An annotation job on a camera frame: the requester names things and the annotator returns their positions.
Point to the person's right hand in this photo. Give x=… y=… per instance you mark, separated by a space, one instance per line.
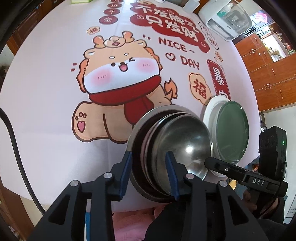
x=266 y=208

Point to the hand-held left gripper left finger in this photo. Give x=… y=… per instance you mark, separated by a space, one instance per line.
x=124 y=173

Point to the green and white bowl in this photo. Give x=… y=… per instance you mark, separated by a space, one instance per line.
x=209 y=111

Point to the pink printed tablecloth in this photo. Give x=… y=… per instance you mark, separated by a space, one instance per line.
x=46 y=92

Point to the person's right forearm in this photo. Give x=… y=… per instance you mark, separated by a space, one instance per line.
x=278 y=213

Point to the large steel bowl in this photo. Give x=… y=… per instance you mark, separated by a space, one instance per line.
x=138 y=160

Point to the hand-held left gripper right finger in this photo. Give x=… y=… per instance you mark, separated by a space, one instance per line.
x=172 y=176

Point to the white bottle sterilizer cabinet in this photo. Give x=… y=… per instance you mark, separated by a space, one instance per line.
x=215 y=20

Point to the wooden cabinet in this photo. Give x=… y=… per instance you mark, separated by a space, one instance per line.
x=272 y=76

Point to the green plate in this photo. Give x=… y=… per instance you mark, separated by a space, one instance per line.
x=233 y=129

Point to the person's black jacket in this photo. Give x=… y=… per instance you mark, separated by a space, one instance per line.
x=161 y=227

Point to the small steel bowl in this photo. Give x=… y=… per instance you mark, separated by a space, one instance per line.
x=185 y=139

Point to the wooden open shelf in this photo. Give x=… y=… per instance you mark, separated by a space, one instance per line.
x=275 y=39

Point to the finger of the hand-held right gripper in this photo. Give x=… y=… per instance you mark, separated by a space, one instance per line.
x=222 y=168

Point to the pink steel bowl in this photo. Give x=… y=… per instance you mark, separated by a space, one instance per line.
x=145 y=148

